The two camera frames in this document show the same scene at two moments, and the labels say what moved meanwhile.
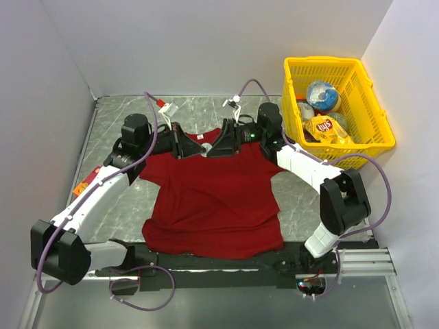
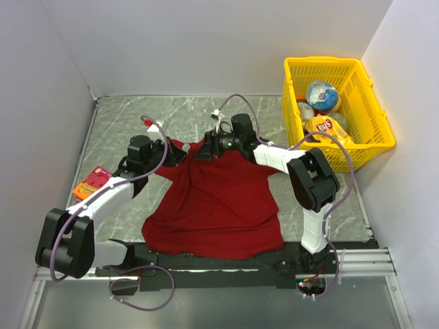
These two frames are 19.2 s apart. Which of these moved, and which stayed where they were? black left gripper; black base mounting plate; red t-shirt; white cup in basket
Moved: black left gripper
Stayed: black base mounting plate; red t-shirt; white cup in basket
